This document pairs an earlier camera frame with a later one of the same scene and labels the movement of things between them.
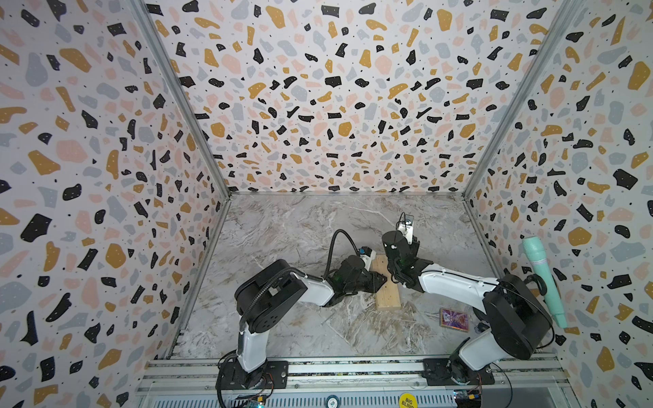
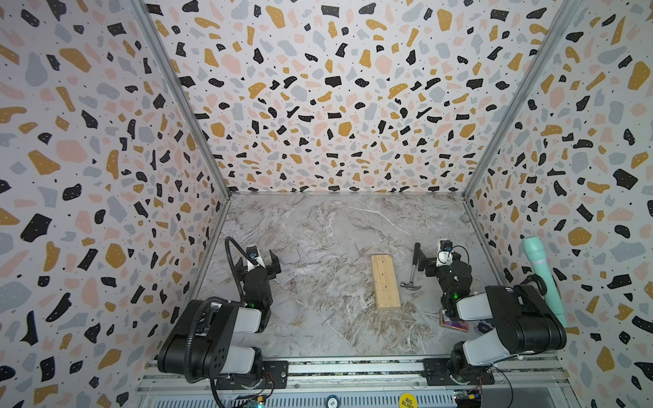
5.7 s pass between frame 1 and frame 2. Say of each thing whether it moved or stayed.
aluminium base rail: stayed
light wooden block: stayed
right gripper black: moved
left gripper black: moved
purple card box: stayed
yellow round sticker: stayed
